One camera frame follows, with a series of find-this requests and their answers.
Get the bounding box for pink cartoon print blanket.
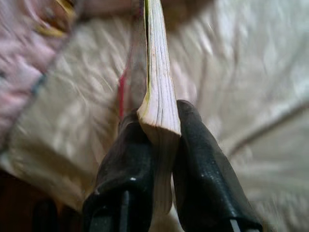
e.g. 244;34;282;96
0;0;145;155

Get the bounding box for beige floral bed sheet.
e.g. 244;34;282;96
0;0;309;232

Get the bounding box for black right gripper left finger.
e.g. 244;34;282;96
82;109;156;232

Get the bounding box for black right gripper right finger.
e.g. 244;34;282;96
171;99;264;232

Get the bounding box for anime cover comic book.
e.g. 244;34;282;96
118;0;182;216

